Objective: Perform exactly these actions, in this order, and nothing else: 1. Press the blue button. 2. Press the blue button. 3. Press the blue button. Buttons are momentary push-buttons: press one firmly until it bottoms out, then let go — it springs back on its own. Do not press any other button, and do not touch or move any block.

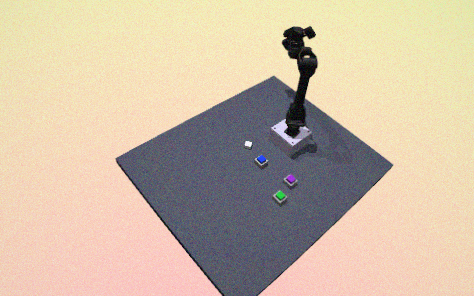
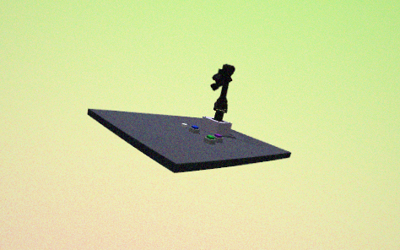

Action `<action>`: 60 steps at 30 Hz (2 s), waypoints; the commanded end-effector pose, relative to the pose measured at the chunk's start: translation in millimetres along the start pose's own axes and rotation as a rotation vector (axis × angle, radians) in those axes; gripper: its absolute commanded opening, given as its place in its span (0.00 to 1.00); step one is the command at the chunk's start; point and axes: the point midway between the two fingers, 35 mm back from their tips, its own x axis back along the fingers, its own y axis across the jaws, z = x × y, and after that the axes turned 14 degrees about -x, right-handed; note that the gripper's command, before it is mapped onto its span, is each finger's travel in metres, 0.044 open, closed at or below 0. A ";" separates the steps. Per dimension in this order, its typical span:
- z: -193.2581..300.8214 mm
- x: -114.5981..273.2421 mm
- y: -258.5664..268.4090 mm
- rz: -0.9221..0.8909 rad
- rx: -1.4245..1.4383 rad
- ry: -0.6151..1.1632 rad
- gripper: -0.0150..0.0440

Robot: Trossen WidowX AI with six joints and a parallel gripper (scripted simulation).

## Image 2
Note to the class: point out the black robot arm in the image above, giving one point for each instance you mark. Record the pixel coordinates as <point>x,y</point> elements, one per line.
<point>222,78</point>

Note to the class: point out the blue button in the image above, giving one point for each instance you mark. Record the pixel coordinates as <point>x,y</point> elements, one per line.
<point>194,129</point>

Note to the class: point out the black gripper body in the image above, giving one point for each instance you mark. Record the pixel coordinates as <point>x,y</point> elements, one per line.
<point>213,86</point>

